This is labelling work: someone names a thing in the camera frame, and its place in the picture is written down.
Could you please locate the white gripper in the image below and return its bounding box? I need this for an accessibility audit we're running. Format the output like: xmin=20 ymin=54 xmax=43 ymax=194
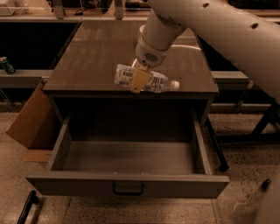
xmin=130 ymin=35 xmax=171 ymax=94

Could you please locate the clear plastic water bottle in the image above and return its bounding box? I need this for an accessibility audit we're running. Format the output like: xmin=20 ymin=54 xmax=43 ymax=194
xmin=114 ymin=64 xmax=180 ymax=93

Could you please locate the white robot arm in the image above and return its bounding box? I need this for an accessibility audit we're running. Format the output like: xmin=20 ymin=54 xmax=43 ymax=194
xmin=136 ymin=0 xmax=280 ymax=102

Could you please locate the grey wooden drawer cabinet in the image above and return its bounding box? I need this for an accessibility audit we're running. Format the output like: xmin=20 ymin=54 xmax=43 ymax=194
xmin=43 ymin=20 xmax=219 ymax=122

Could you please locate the open grey top drawer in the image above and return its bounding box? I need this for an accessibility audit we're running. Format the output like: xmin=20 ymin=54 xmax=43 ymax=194
xmin=26 ymin=99 xmax=229 ymax=199

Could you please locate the grey right bench shelf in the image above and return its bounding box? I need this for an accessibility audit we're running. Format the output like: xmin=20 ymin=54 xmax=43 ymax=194
xmin=212 ymin=71 xmax=254 ymax=90

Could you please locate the grey bench shelf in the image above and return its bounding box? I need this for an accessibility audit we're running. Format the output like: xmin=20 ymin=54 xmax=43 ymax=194
xmin=212 ymin=71 xmax=254 ymax=90
xmin=0 ymin=70 xmax=53 ymax=88

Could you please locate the brown cardboard box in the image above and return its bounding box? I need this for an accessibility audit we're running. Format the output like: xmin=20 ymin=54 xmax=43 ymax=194
xmin=6 ymin=82 xmax=60 ymax=163

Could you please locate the grey left bench shelf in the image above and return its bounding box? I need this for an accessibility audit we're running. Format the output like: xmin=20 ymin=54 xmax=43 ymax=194
xmin=0 ymin=70 xmax=53 ymax=88

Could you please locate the black diagonal stand leg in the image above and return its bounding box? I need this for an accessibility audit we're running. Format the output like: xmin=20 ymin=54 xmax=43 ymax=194
xmin=206 ymin=118 xmax=229 ymax=172

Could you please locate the green drink can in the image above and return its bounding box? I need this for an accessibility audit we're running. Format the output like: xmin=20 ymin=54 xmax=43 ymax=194
xmin=0 ymin=57 xmax=15 ymax=74

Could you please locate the black bar bottom left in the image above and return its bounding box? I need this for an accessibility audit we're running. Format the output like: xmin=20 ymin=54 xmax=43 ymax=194
xmin=17 ymin=191 xmax=39 ymax=224

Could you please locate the black caster foot right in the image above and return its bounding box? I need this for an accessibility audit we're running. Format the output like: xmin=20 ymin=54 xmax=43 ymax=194
xmin=261 ymin=178 xmax=271 ymax=192

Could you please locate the black drawer handle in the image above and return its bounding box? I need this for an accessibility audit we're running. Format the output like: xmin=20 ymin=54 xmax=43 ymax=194
xmin=112 ymin=182 xmax=144 ymax=196

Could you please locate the black metal floor frame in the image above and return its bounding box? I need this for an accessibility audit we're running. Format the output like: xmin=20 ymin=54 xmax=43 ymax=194
xmin=217 ymin=101 xmax=280 ymax=144

